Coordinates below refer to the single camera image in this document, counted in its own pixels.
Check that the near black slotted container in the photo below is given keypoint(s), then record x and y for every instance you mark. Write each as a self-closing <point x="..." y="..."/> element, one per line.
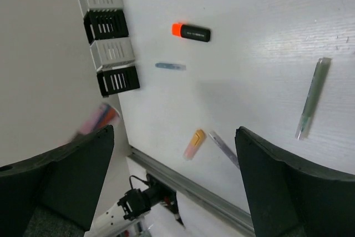
<point x="116" y="81"/>

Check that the blue pen refill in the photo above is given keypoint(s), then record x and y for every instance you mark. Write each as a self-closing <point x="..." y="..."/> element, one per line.
<point x="170" y="66"/>

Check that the purple pen refill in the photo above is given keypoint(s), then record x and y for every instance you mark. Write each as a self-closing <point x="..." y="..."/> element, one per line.
<point x="224" y="148"/>

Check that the near white slotted container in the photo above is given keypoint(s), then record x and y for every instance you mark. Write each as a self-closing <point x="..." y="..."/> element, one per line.
<point x="111" y="53"/>

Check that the pink glue stick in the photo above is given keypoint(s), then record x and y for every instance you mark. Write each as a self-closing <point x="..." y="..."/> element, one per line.
<point x="104" y="115"/>

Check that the aluminium front rail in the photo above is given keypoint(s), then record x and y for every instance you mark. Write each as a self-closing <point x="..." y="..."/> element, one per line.
<point x="230" y="214"/>

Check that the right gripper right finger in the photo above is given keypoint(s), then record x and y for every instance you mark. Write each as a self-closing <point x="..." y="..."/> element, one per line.
<point x="291" y="196"/>

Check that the far black slotted container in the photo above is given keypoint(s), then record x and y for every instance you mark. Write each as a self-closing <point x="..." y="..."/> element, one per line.
<point x="100" y="25"/>

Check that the pink orange capped marker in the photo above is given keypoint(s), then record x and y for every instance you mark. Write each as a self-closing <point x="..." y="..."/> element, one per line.
<point x="195" y="143"/>

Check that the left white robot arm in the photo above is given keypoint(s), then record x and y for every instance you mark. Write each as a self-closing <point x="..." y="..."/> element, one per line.
<point x="131" y="209"/>

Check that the orange capped black highlighter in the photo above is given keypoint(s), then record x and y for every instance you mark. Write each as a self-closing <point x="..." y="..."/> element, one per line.
<point x="191" y="32"/>

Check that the grey green pen refill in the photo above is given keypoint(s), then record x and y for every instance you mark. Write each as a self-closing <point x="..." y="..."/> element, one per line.
<point x="313" y="97"/>

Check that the black slotted container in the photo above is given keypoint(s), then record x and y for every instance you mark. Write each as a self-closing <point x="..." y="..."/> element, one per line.
<point x="100" y="25"/>
<point x="116" y="81"/>

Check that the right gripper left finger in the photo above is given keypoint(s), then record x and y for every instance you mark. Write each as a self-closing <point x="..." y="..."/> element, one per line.
<point x="56" y="193"/>

